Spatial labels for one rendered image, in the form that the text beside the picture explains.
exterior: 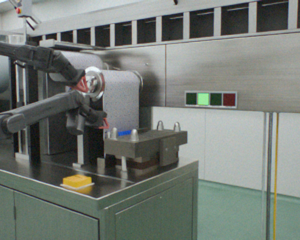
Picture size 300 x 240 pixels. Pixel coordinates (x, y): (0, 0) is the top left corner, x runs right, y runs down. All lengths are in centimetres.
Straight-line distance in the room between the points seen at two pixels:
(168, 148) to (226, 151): 266
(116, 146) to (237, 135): 277
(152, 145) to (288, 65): 60
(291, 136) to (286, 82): 244
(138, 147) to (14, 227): 64
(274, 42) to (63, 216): 101
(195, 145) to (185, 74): 273
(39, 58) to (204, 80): 69
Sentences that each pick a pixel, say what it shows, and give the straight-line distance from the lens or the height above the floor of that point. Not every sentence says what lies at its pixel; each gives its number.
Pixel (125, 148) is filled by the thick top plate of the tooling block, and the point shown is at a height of 100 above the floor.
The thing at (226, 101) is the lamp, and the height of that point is 118.
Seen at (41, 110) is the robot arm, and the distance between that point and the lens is 101.
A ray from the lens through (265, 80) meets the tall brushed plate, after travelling 133.
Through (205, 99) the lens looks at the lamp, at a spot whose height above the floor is 118.
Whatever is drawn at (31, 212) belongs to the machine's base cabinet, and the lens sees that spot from 137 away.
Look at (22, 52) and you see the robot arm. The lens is 122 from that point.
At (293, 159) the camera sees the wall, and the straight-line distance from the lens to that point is 376.
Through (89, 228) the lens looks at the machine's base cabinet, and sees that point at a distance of 112.
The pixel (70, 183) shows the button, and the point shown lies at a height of 91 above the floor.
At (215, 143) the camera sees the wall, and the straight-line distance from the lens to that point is 402.
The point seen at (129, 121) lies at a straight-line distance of 147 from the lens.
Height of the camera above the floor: 124
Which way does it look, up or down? 5 degrees down
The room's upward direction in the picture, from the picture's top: straight up
